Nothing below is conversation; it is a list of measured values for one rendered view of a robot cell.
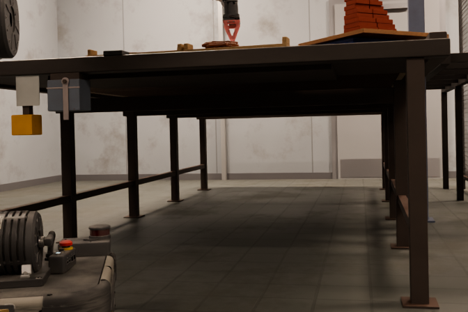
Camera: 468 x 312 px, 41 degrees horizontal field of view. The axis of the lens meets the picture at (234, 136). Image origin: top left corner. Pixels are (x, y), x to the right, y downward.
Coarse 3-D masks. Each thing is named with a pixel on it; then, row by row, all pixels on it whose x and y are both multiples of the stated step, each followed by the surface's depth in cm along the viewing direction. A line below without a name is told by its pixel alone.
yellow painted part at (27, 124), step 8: (24, 112) 244; (32, 112) 246; (16, 120) 241; (24, 120) 241; (32, 120) 240; (40, 120) 246; (16, 128) 241; (24, 128) 241; (32, 128) 240; (40, 128) 246
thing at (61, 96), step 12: (72, 72) 238; (48, 84) 238; (60, 84) 237; (72, 84) 236; (84, 84) 240; (48, 96) 238; (60, 96) 237; (72, 96) 236; (84, 96) 240; (48, 108) 238; (60, 108) 237; (72, 108) 236; (84, 108) 240
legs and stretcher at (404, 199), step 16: (400, 80) 314; (400, 96) 314; (384, 112) 510; (400, 112) 314; (384, 128) 510; (400, 128) 314; (384, 144) 511; (400, 144) 314; (384, 160) 511; (400, 160) 315; (384, 176) 608; (400, 176) 315; (400, 192) 315; (400, 208) 290; (400, 224) 315; (400, 240) 315
